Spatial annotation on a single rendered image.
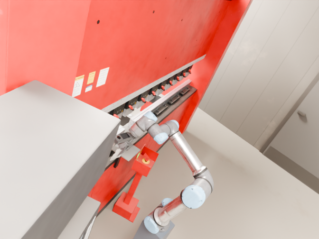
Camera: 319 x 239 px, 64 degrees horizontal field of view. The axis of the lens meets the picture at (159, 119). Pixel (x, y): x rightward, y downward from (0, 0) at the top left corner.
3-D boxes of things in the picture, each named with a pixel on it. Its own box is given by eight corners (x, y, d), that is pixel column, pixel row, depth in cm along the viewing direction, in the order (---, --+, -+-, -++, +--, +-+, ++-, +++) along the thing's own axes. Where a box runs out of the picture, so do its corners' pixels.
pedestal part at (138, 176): (128, 205, 267) (144, 170, 239) (123, 202, 267) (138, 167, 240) (130, 201, 272) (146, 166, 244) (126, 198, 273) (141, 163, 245)
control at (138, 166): (146, 177, 233) (153, 163, 223) (131, 169, 234) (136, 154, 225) (154, 164, 250) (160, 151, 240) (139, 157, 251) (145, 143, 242)
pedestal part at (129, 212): (132, 222, 266) (136, 216, 260) (112, 211, 268) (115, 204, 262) (140, 208, 283) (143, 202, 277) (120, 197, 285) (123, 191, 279)
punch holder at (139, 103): (136, 109, 221) (142, 93, 212) (128, 105, 222) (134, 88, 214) (144, 104, 233) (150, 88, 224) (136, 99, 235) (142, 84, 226)
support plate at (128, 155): (128, 161, 193) (128, 160, 192) (101, 143, 198) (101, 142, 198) (140, 150, 208) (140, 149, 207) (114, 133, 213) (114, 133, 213)
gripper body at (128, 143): (126, 151, 152) (141, 138, 152) (120, 150, 144) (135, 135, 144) (119, 142, 155) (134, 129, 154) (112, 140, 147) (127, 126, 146)
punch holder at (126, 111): (123, 117, 204) (129, 100, 195) (115, 112, 206) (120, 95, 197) (133, 111, 216) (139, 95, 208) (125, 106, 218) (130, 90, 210)
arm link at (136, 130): (141, 130, 143) (132, 120, 146) (135, 136, 143) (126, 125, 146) (145, 133, 150) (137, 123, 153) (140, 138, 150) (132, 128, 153)
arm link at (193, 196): (163, 224, 174) (216, 190, 141) (149, 238, 162) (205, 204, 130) (152, 210, 176) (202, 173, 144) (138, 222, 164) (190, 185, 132)
